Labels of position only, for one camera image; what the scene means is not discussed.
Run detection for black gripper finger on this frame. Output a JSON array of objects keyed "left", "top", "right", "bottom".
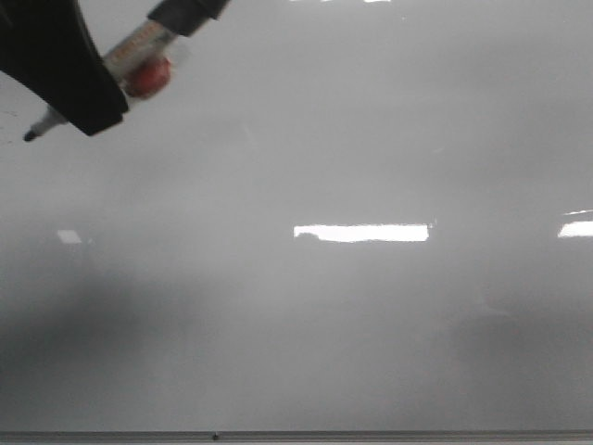
[
  {"left": 147, "top": 0, "right": 230, "bottom": 37},
  {"left": 1, "top": 1, "right": 129, "bottom": 136}
]

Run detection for red round magnet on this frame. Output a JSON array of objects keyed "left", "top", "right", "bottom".
[{"left": 124, "top": 57, "right": 171, "bottom": 98}]

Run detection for white black whiteboard marker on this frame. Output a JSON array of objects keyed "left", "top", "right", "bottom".
[{"left": 22, "top": 17, "right": 180, "bottom": 143}]

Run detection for white whiteboard with aluminium frame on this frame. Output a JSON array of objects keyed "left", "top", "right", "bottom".
[{"left": 1, "top": 1, "right": 592, "bottom": 444}]

